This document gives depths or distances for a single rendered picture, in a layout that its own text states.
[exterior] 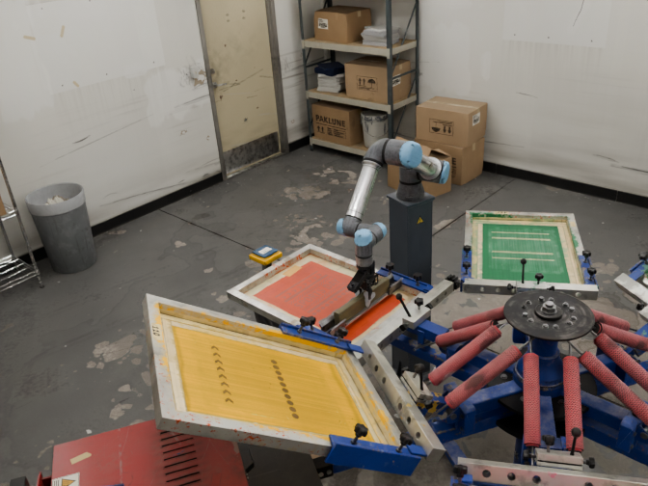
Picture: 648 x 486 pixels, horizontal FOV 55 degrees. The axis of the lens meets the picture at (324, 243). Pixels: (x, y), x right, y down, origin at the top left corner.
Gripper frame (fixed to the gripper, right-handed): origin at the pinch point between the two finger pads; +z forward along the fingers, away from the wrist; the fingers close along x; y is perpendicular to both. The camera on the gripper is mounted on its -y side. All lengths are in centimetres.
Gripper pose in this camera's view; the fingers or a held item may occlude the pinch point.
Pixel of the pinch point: (363, 304)
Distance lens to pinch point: 283.7
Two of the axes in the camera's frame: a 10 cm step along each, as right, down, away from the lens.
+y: 6.7, -3.8, 6.3
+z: 0.6, 8.8, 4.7
